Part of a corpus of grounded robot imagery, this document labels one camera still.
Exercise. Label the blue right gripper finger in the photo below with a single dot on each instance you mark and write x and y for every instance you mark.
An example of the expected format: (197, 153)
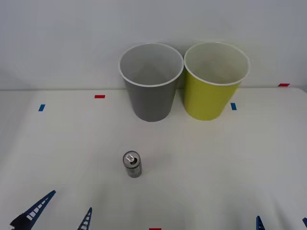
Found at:
(305, 222)
(258, 224)

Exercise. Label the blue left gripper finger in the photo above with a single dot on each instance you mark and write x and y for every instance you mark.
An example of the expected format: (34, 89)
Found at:
(86, 221)
(26, 219)

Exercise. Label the silver drink can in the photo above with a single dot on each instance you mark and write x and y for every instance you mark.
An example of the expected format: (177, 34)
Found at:
(133, 169)

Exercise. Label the yellow-green plastic waste bin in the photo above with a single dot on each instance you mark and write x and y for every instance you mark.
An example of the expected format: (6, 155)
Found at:
(206, 100)

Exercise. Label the grey plastic waste bin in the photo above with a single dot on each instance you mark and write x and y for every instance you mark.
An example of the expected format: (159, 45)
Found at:
(151, 103)

